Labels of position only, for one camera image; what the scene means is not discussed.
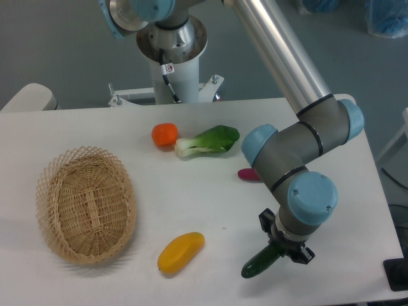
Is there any white chair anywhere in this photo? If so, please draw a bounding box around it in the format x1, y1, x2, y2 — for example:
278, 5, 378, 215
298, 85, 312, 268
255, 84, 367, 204
1, 83, 61, 113

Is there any woven wicker basket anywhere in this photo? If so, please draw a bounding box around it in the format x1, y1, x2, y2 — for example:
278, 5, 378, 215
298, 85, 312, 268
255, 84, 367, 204
36, 147, 136, 265

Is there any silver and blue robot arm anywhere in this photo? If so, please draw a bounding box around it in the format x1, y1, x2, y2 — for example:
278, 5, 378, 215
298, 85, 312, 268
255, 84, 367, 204
99, 1, 364, 278

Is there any magenta vegetable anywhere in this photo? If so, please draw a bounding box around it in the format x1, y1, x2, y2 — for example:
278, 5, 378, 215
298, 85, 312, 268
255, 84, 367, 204
237, 168, 261, 182

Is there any blue plastic bag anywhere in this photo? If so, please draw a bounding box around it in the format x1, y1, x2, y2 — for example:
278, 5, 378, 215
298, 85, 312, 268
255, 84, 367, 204
365, 0, 407, 38

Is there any yellow mango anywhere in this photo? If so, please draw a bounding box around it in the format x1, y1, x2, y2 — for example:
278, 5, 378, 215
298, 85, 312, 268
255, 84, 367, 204
157, 232, 205, 274

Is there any black device at right edge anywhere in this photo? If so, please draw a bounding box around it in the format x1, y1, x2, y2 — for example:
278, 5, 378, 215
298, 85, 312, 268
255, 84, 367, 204
383, 258, 407, 292

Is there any green bok choy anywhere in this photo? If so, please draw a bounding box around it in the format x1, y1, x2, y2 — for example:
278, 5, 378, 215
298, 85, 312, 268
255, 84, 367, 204
175, 125, 240, 157

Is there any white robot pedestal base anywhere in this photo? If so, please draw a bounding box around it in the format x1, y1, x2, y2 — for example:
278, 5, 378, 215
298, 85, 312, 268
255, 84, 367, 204
108, 15, 224, 107

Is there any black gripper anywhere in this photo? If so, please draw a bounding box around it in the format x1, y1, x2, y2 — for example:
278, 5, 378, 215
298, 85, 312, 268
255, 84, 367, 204
259, 208, 315, 265

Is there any orange tangerine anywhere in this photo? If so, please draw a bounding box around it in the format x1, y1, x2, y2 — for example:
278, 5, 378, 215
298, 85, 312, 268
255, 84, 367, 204
151, 122, 179, 147

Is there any green cucumber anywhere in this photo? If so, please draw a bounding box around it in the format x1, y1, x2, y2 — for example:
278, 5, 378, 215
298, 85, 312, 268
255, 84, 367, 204
241, 244, 284, 279

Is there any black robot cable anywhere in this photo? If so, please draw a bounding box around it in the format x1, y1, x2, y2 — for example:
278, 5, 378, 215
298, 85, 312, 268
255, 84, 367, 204
159, 48, 182, 104

